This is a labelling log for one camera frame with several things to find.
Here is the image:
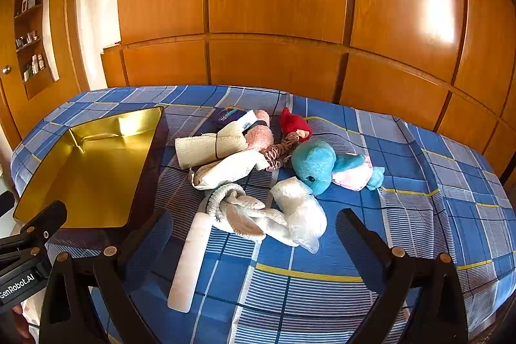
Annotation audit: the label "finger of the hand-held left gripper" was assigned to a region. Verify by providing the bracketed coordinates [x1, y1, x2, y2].
[0, 201, 68, 276]

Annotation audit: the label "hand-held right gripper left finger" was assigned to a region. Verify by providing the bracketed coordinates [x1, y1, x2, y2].
[39, 207, 175, 344]

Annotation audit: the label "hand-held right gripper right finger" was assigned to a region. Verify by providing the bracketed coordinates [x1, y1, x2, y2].
[335, 208, 470, 344]

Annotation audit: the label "white cloth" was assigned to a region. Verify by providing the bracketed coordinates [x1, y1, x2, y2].
[168, 213, 211, 313]

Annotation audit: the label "white plastic bag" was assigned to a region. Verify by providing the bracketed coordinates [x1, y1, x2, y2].
[270, 177, 328, 253]

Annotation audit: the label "dark box with gold interior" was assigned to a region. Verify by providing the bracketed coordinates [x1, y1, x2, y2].
[13, 106, 168, 230]

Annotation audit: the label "blue plush elephant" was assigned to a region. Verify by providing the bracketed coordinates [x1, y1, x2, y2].
[291, 139, 385, 195]

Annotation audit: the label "grey knitted sock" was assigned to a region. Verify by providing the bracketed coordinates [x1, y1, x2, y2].
[205, 183, 299, 248]

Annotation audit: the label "white wet wipes packet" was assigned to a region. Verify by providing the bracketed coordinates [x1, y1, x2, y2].
[189, 150, 269, 191]

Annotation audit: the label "cream towel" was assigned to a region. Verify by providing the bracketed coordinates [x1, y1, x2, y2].
[175, 124, 251, 171]

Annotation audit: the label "beige satin scrunchie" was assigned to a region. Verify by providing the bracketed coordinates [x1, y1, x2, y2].
[258, 136, 301, 172]

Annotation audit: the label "red plush doll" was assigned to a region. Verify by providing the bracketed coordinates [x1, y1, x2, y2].
[280, 107, 313, 142]

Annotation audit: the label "pink towel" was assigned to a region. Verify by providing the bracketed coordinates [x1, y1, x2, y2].
[242, 109, 275, 153]

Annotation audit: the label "blue white tissue pack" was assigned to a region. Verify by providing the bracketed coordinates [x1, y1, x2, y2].
[213, 107, 263, 134]

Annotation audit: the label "person's left hand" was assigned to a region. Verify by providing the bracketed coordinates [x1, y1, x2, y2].
[10, 304, 33, 340]

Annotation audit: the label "blue plaid bedsheet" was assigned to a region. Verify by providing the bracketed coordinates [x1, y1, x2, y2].
[10, 85, 509, 344]

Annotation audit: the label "row of small bottles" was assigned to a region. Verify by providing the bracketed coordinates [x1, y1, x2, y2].
[23, 54, 46, 82]

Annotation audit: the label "wooden cabinet with shelf niche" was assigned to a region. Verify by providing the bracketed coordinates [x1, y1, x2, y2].
[0, 0, 91, 151]

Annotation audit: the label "small jars on shelf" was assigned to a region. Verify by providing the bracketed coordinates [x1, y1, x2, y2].
[15, 30, 39, 49]

